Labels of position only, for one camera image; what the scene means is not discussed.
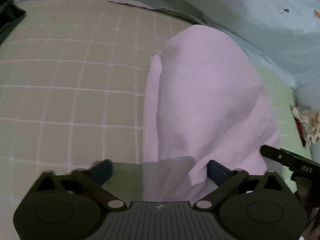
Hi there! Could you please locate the white garment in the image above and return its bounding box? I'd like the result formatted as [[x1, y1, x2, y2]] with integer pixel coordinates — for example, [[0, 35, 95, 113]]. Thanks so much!
[[142, 25, 282, 203]]

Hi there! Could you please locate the green grid bed sheet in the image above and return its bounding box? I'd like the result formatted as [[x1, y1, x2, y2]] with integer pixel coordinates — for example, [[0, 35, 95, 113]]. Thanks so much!
[[1, 0, 302, 239]]

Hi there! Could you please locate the pile of folded clothes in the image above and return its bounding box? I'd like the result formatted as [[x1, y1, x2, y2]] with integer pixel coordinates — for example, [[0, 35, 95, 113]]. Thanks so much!
[[0, 0, 27, 45]]

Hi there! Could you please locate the floral patterned cloth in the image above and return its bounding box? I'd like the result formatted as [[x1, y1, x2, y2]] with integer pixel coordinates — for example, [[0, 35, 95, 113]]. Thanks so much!
[[291, 106, 319, 147]]

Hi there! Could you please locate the carrot print storage bag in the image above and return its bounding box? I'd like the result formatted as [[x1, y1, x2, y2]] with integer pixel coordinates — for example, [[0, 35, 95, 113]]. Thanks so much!
[[11, 0, 320, 111]]

